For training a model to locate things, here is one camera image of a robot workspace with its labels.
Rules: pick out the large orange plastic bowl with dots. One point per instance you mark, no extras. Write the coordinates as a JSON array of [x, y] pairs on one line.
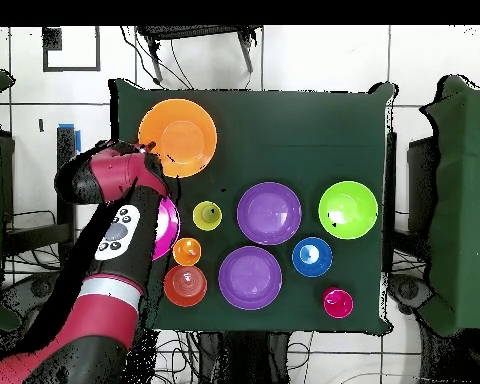
[[184, 136]]

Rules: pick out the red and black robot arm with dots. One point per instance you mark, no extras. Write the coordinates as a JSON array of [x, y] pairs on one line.
[[104, 316]]

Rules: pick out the purple plastic bowl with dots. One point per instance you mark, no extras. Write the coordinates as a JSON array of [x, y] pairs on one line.
[[250, 278], [269, 213]]

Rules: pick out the yellow plastic cup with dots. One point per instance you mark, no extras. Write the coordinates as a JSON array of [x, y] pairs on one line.
[[207, 216]]

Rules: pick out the orange plastic cup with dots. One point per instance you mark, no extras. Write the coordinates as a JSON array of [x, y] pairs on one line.
[[187, 252]]

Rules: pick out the large pink plastic bowl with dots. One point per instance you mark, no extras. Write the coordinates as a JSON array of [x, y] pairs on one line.
[[168, 228]]

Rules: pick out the blue plastic bowl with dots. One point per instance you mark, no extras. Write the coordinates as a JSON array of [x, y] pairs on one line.
[[312, 256]]

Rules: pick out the small red-orange plastic bowl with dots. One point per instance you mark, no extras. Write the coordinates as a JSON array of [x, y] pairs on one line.
[[185, 286]]

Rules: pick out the dark green tablecloth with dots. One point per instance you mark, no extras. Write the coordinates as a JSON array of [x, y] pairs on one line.
[[304, 140]]

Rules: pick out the light green plastic bowl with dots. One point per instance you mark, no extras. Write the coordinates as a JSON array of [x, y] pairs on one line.
[[348, 210]]

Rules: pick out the red plastic cup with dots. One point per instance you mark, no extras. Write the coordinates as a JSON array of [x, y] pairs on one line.
[[338, 304]]

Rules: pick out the black stool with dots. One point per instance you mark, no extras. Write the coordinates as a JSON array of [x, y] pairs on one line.
[[196, 31]]

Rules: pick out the black metal stand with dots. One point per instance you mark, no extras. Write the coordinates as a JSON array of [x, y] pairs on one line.
[[66, 144]]

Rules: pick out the black floor frame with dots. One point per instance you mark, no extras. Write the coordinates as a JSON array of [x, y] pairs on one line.
[[52, 40]]

